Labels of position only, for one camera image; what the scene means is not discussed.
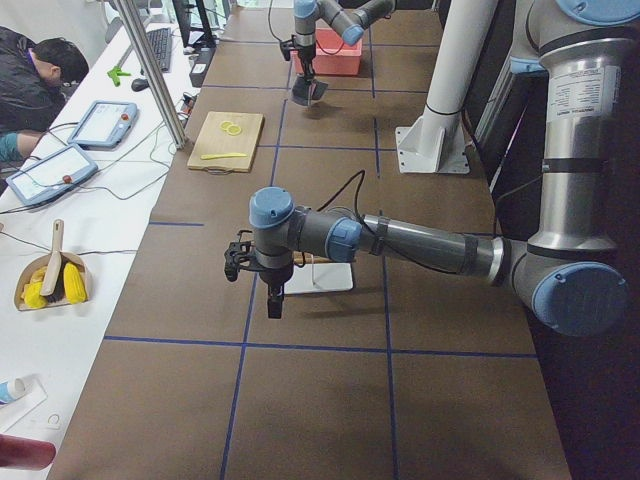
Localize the wooden dustpan with brush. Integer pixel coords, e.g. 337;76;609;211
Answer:
14;219;91;311

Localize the black computer keyboard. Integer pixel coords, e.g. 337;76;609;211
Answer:
146;27;173;72

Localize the grey cleaning cloth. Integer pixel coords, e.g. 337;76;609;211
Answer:
291;75;328;107

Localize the yellow toy corn cob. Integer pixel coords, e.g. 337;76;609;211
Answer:
63;262;87;304

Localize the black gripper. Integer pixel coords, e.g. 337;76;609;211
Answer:
298;48;316;80

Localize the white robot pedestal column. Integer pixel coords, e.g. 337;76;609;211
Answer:
396;0;498;174

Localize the inner wooden rack bar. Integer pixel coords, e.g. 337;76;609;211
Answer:
293;251;332;267

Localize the person in black jacket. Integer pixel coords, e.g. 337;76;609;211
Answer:
1;27;89;162

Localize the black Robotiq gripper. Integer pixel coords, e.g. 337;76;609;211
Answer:
259;267;293;319

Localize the white blue tube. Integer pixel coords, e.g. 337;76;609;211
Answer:
0;378;27;406

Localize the near blue teach pendant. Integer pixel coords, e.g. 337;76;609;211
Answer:
7;145;98;206

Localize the yellow plastic knife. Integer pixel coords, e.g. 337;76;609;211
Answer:
200;152;247;160

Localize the blue teach pendant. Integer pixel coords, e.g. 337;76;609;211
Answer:
68;101;138;150
7;145;98;206

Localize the red cylinder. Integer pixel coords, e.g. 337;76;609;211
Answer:
1;435;57;470

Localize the black computer mouse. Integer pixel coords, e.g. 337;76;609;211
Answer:
131;78;149;92

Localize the white rack base tray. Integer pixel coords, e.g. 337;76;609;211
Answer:
284;263;354;295

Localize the far blue teach pendant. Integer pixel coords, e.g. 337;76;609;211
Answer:
68;101;138;150

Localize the bamboo cutting board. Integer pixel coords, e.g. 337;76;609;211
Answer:
187;111;264;173

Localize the pink plastic bin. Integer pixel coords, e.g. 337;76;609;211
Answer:
313;28;362;76

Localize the green plastic clamp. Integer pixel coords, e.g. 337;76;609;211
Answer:
107;66;131;87

